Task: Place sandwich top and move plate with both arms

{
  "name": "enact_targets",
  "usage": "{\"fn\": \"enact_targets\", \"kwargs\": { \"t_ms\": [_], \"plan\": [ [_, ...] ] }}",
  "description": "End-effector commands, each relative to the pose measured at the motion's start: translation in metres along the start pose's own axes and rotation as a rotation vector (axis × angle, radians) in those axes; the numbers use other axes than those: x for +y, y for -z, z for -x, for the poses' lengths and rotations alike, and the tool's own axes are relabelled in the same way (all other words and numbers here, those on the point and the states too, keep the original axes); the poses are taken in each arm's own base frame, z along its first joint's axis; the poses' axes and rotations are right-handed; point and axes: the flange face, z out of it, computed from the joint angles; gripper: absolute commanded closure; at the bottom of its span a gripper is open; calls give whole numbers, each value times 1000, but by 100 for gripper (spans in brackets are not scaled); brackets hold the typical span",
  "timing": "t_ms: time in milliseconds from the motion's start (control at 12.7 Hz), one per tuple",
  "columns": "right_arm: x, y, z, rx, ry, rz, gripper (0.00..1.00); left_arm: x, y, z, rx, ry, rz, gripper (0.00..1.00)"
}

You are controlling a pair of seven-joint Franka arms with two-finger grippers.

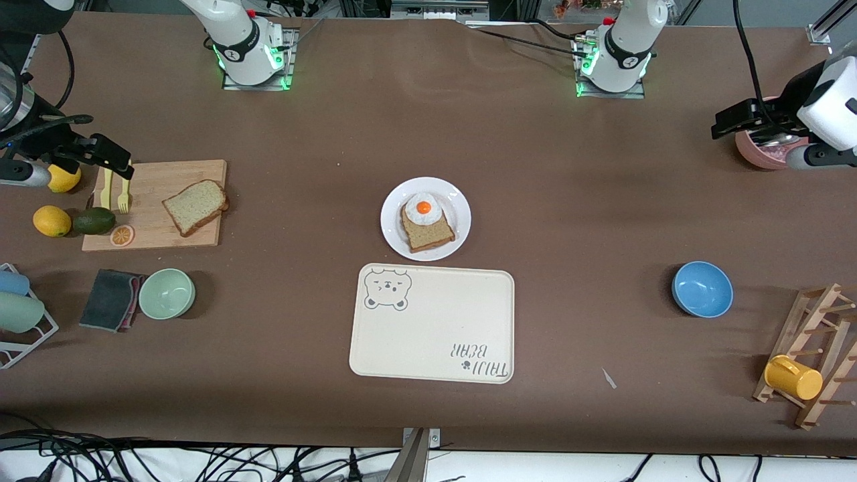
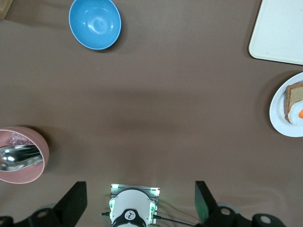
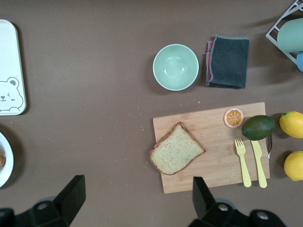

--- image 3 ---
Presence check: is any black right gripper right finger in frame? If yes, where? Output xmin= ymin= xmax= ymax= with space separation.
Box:
xmin=189 ymin=176 xmax=287 ymax=227

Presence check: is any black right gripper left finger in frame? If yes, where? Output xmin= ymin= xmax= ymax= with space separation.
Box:
xmin=0 ymin=175 xmax=86 ymax=227

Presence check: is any slice of brown bread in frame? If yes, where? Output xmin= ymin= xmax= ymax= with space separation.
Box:
xmin=149 ymin=122 xmax=206 ymax=176

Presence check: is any round white plate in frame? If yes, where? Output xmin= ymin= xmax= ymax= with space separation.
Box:
xmin=0 ymin=131 xmax=14 ymax=189

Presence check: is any wooden cutting board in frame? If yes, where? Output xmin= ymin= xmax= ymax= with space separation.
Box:
xmin=152 ymin=102 xmax=273 ymax=194

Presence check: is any yellow plastic fork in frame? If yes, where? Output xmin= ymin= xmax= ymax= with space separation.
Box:
xmin=234 ymin=138 xmax=252 ymax=188

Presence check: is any yellow plastic knife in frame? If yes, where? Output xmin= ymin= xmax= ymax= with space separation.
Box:
xmin=250 ymin=140 xmax=267 ymax=189

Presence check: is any toy orange slice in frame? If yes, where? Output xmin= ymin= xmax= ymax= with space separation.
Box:
xmin=223 ymin=108 xmax=244 ymax=129

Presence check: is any green avocado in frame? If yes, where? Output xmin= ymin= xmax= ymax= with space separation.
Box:
xmin=241 ymin=115 xmax=275 ymax=141

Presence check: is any yellow lemon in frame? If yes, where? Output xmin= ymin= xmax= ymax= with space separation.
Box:
xmin=279 ymin=111 xmax=303 ymax=139
xmin=283 ymin=150 xmax=303 ymax=182

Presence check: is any pale green bowl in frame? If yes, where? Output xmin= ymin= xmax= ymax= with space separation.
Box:
xmin=152 ymin=44 xmax=199 ymax=92

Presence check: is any pink folded cloth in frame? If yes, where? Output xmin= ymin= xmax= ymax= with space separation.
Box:
xmin=205 ymin=40 xmax=215 ymax=81

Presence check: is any dark grey folded cloth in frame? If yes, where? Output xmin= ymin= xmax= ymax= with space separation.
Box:
xmin=205 ymin=34 xmax=250 ymax=90

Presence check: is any cream bear print tray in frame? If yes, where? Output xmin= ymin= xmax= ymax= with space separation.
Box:
xmin=0 ymin=19 xmax=27 ymax=116

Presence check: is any light blue cup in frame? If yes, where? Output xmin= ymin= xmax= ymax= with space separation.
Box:
xmin=295 ymin=51 xmax=303 ymax=73

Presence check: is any pale green cup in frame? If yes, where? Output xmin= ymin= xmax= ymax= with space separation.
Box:
xmin=276 ymin=17 xmax=303 ymax=53

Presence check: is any white wire rack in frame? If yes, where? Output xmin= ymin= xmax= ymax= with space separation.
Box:
xmin=265 ymin=0 xmax=303 ymax=65

